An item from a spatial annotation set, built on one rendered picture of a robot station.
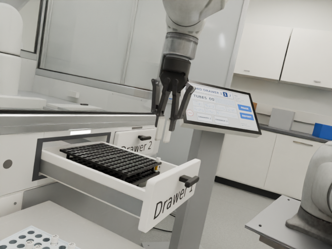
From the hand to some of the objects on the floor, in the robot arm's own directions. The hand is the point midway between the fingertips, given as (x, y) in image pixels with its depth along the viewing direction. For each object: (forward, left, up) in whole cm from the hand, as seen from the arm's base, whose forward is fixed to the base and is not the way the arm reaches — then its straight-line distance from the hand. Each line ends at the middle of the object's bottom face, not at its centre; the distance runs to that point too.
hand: (164, 129), depth 74 cm
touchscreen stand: (+34, -76, -103) cm, 132 cm away
